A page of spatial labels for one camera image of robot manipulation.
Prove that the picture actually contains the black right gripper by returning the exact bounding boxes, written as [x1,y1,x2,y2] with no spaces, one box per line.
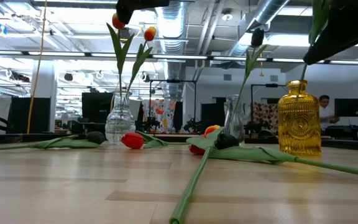
[303,0,358,66]

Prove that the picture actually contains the yellow artificial tulip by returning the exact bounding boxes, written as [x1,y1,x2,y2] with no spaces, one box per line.
[126,26,157,100]
[168,124,227,224]
[106,12,135,100]

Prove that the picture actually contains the amber glass vase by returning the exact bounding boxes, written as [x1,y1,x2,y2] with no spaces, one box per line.
[277,79,323,157]

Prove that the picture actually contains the clear ribbed glass vase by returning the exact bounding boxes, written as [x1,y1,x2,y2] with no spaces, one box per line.
[104,90,137,144]

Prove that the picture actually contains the clear slim glass vase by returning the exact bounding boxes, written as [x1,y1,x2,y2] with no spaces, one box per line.
[223,94,246,146]

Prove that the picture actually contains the long ceiling light strip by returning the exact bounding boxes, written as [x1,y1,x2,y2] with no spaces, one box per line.
[0,49,358,66]

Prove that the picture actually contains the person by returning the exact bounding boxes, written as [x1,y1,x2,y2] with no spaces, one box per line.
[318,94,341,131]

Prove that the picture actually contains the black monitor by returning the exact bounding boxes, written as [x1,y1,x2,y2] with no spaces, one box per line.
[7,97,52,134]
[81,92,114,124]
[200,97,226,128]

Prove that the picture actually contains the brown floral cloth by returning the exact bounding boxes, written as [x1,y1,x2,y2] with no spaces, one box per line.
[252,101,279,133]

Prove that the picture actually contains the colourful floral cloth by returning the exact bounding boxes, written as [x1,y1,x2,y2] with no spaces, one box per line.
[141,98,183,133]

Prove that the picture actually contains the silver ventilation duct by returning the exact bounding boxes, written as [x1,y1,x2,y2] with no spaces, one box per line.
[153,0,188,80]
[227,0,291,57]

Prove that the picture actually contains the black wall screen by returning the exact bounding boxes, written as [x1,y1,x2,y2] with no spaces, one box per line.
[334,98,358,118]

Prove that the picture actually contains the black stand frame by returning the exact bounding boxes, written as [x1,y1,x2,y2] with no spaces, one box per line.
[250,83,291,126]
[149,79,197,131]

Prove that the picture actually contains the yellow power cable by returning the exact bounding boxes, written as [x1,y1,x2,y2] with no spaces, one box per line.
[26,0,48,134]

